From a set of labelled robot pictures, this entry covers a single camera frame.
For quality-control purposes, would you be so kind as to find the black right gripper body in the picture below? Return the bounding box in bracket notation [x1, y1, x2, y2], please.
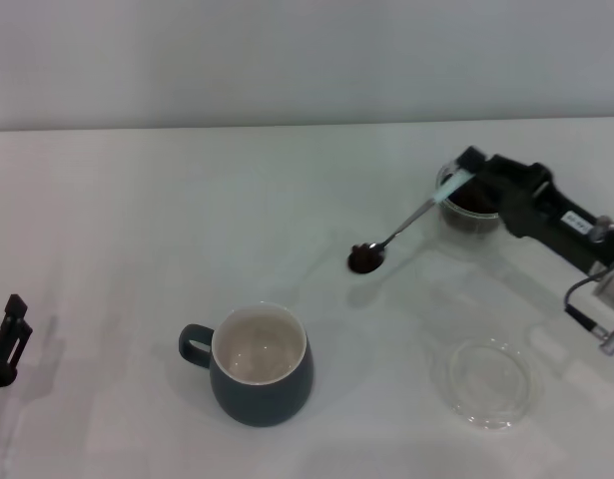
[522, 180, 614, 276]

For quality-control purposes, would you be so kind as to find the blue handled metal spoon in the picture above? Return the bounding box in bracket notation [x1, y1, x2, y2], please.
[346, 167, 475, 274]

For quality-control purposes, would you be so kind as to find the small coffee bean heap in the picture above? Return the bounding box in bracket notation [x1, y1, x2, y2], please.
[346, 242, 387, 274]

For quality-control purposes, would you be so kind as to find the dark grey ceramic mug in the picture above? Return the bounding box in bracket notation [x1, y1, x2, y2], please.
[178, 301, 316, 428]

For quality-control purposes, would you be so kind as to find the clear glass cup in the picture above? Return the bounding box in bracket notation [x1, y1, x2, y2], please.
[416, 209, 513, 266]
[435, 160, 506, 237]

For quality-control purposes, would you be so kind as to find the metal wrist connector plug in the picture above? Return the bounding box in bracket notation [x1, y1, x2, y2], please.
[589, 214, 613, 245]

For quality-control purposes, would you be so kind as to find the small clear glass dish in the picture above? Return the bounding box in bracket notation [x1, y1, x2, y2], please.
[438, 336, 542, 431]

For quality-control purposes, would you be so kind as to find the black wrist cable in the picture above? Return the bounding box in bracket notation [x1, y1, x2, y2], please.
[562, 275, 600, 320]

